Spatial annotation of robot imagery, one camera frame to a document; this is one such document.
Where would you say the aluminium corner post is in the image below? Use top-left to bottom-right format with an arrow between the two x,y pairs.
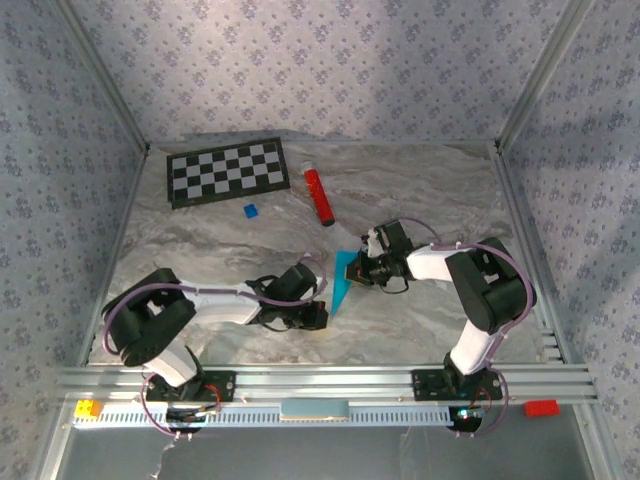
496,0 -> 599,154
49,0 -> 152,154

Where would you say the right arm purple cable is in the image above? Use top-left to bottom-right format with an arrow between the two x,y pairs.
399,217 -> 537,439

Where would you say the red glitter tube silver cap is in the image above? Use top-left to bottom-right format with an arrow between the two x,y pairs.
303,160 -> 337,228

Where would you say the yellow toy brick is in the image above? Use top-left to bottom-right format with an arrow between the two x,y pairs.
74,399 -> 104,420

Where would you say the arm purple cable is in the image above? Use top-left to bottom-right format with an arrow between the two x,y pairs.
399,217 -> 537,439
102,254 -> 329,441

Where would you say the black controller board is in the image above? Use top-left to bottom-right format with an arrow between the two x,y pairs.
165,407 -> 222,434

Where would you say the white slotted cable duct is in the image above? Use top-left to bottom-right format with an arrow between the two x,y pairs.
72,399 -> 454,429

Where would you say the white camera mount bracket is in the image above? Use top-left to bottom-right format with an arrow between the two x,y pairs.
362,228 -> 384,259

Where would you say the red toy brick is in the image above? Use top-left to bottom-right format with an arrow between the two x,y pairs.
523,399 -> 561,418

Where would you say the aluminium side rail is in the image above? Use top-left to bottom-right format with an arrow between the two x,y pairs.
492,144 -> 621,480
37,144 -> 151,480

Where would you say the black white checkerboard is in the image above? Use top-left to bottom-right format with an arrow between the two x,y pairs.
165,137 -> 292,211

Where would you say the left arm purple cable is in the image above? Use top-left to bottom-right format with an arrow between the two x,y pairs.
102,254 -> 329,441

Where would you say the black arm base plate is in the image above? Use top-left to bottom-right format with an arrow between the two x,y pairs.
410,368 -> 503,403
143,368 -> 238,404

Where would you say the aluminium cross rail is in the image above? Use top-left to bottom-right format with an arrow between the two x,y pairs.
53,364 -> 600,406

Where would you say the controller board with green light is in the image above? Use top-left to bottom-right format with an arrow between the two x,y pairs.
448,405 -> 485,432

